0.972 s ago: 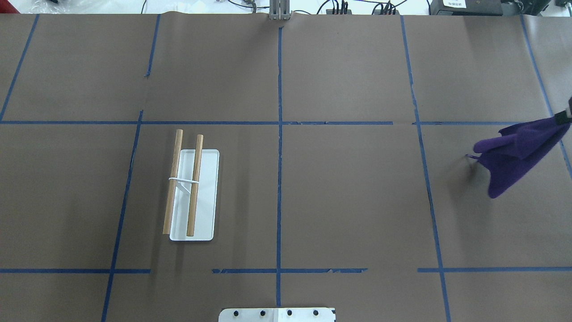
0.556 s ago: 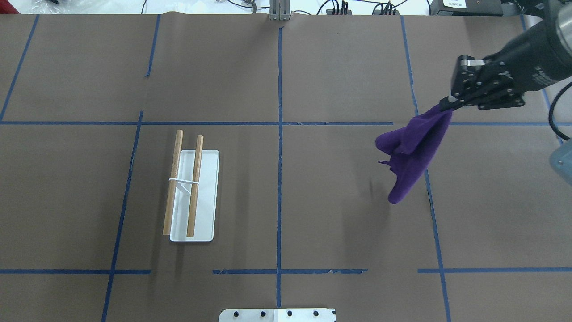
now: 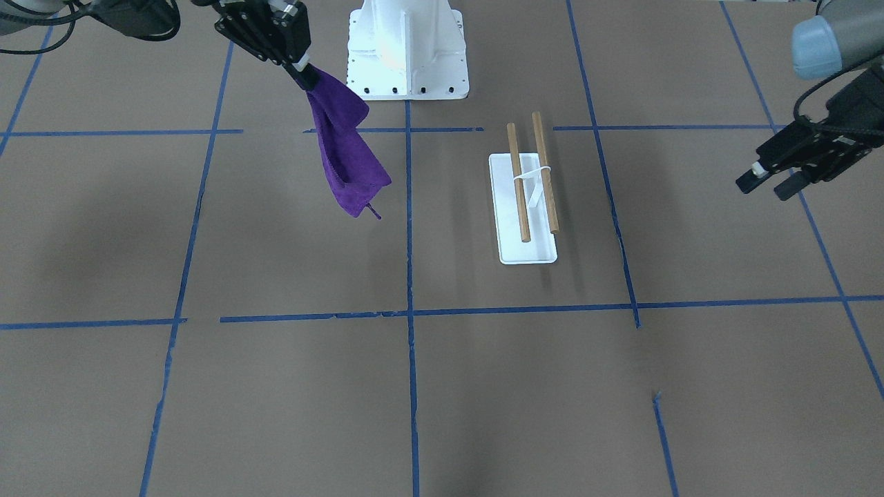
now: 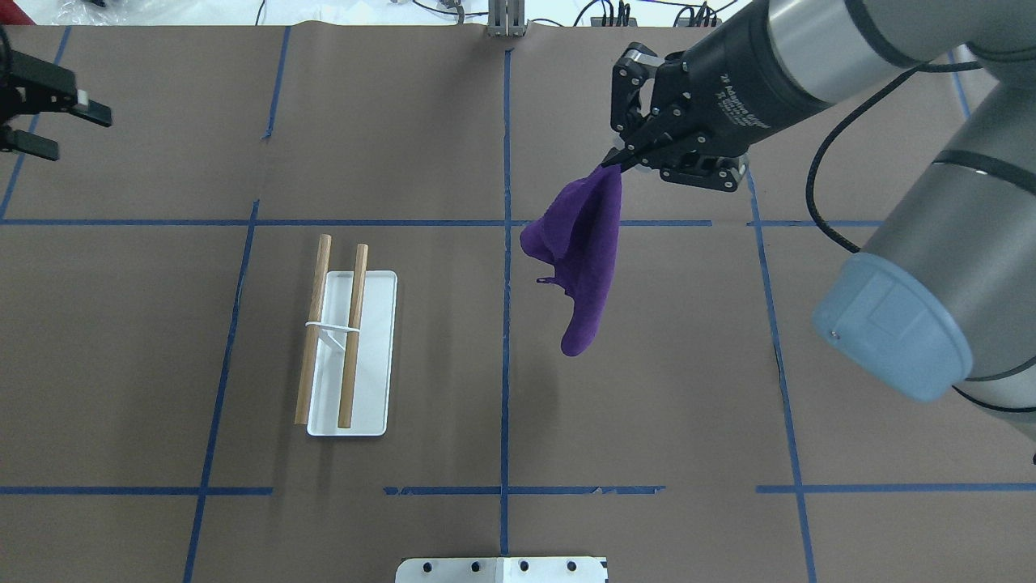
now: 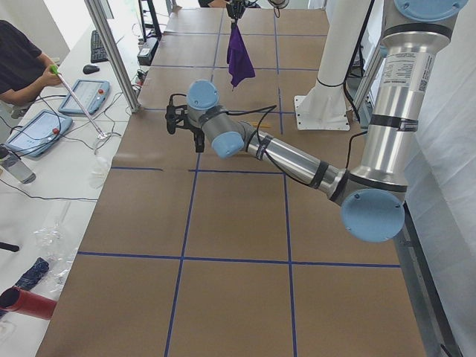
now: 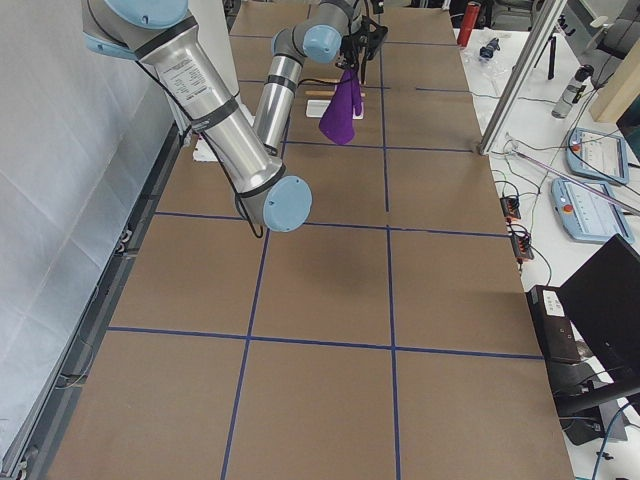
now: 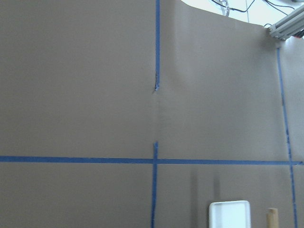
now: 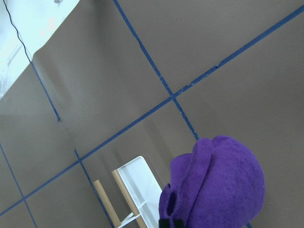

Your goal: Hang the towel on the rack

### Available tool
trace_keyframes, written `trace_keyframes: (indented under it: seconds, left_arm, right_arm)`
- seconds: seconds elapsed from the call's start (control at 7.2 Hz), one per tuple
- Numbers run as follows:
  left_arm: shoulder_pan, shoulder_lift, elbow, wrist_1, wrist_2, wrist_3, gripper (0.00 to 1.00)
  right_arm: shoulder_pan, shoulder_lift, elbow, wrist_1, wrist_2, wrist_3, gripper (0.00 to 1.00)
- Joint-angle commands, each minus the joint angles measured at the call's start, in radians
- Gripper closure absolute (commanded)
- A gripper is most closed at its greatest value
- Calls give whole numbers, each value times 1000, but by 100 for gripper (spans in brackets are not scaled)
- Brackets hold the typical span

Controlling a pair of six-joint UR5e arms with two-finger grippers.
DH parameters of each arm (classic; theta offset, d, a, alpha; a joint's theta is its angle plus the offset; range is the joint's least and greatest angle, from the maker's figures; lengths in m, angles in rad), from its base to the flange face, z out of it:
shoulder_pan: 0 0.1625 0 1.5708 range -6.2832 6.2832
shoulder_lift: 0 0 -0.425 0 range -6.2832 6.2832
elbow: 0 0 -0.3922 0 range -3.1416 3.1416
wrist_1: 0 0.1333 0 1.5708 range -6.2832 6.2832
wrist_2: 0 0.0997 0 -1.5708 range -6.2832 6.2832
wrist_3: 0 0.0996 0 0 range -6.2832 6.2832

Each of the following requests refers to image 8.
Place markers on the white towel rack base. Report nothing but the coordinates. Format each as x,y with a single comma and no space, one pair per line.
143,188

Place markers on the wooden rack rod far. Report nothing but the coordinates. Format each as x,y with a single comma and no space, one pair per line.
106,203

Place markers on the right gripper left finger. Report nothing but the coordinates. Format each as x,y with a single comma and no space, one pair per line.
164,223

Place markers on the wooden rack rod near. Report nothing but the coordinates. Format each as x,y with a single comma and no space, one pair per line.
136,214

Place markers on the purple towel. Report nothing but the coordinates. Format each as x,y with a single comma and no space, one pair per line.
220,184

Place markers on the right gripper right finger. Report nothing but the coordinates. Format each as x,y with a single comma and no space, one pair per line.
178,223

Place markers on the wooden rack rod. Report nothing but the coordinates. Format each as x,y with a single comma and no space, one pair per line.
106,203
136,214

